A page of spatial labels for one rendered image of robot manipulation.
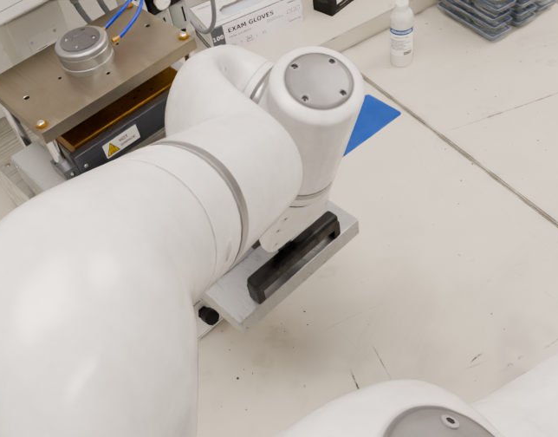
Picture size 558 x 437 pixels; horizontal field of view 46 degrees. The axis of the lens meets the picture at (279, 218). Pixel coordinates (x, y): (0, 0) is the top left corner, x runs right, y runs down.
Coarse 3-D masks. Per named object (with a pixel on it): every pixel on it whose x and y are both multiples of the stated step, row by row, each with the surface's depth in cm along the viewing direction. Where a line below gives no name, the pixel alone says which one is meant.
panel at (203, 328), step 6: (198, 300) 104; (198, 306) 104; (210, 306) 105; (198, 318) 105; (222, 318) 107; (198, 324) 105; (204, 324) 106; (216, 324) 107; (198, 330) 105; (204, 330) 106; (198, 336) 105
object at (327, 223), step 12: (324, 216) 85; (336, 216) 85; (312, 228) 84; (324, 228) 84; (336, 228) 86; (300, 240) 83; (312, 240) 83; (288, 252) 82; (300, 252) 83; (264, 264) 81; (276, 264) 81; (288, 264) 82; (252, 276) 80; (264, 276) 80; (276, 276) 82; (252, 288) 80; (264, 288) 81; (264, 300) 83
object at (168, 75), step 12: (168, 72) 102; (144, 84) 101; (156, 84) 101; (168, 84) 100; (132, 96) 99; (144, 96) 99; (156, 96) 99; (108, 108) 98; (120, 108) 98; (132, 108) 97; (96, 120) 97; (108, 120) 96; (120, 120) 97; (72, 132) 96; (84, 132) 95; (96, 132) 95; (60, 144) 99; (72, 144) 94
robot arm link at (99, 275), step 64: (64, 192) 29; (128, 192) 30; (192, 192) 34; (0, 256) 26; (64, 256) 26; (128, 256) 27; (192, 256) 32; (0, 320) 25; (64, 320) 25; (128, 320) 26; (192, 320) 30; (0, 384) 24; (64, 384) 24; (128, 384) 25; (192, 384) 29
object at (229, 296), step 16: (336, 208) 91; (352, 224) 89; (336, 240) 88; (256, 256) 88; (272, 256) 87; (320, 256) 87; (240, 272) 86; (288, 272) 85; (304, 272) 86; (224, 288) 85; (240, 288) 84; (272, 288) 84; (288, 288) 85; (224, 304) 83; (240, 304) 83; (256, 304) 82; (272, 304) 84; (240, 320) 81; (256, 320) 84
